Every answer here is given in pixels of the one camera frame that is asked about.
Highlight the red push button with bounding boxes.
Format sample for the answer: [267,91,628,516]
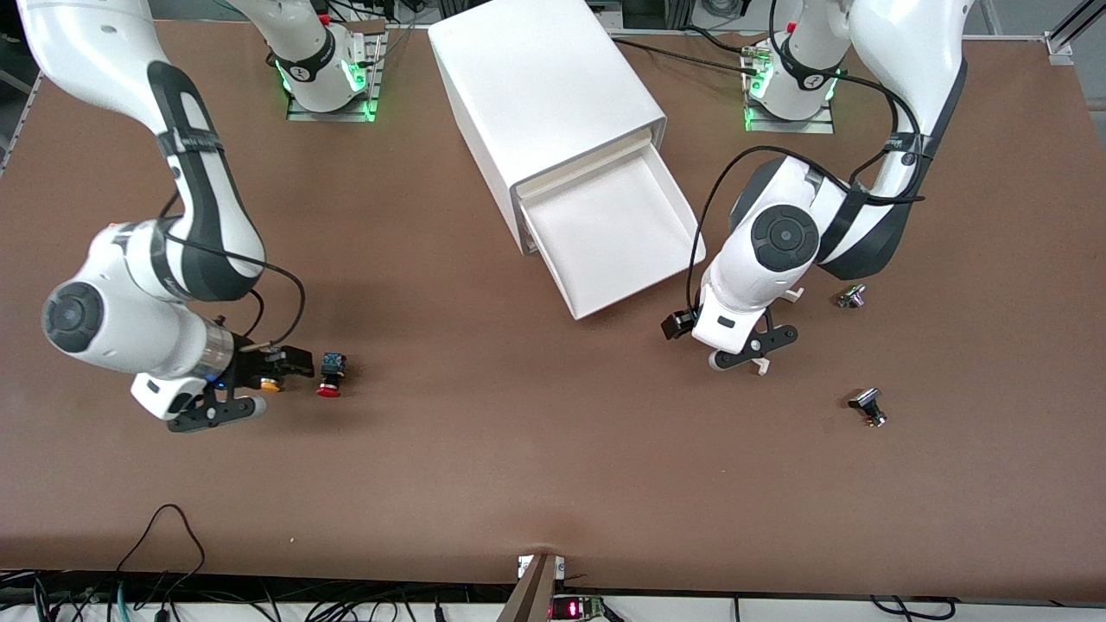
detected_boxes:
[315,352,348,398]

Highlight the black device red display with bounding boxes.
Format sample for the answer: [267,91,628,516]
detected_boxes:
[550,593,607,621]

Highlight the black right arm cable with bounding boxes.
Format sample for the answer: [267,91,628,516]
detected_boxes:
[158,194,308,351]

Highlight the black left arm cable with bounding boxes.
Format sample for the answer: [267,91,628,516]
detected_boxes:
[687,73,930,316]

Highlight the brown camera stand post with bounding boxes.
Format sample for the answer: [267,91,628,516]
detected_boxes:
[497,553,558,622]

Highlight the black floor cable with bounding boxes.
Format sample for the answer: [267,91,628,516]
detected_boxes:
[868,594,956,621]

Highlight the tangled black floor cables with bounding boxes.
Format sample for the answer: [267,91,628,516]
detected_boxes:
[0,568,519,622]

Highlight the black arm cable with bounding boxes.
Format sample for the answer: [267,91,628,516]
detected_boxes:
[687,73,930,316]
[158,194,308,351]

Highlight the white drawer cabinet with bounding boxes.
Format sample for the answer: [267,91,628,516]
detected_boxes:
[428,0,668,257]

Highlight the looped black cable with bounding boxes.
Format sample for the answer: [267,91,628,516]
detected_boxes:
[115,504,207,599]

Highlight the white semicircular bracket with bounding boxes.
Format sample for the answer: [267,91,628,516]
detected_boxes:
[752,288,805,378]

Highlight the aluminium frame profile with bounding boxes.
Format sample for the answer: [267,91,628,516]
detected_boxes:
[1041,0,1106,67]

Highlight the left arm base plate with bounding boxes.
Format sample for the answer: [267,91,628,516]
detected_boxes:
[743,82,836,135]

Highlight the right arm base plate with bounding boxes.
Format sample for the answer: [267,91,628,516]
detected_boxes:
[285,73,383,123]

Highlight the black table cable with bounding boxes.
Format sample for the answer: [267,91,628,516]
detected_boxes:
[609,36,761,77]
[683,24,766,54]

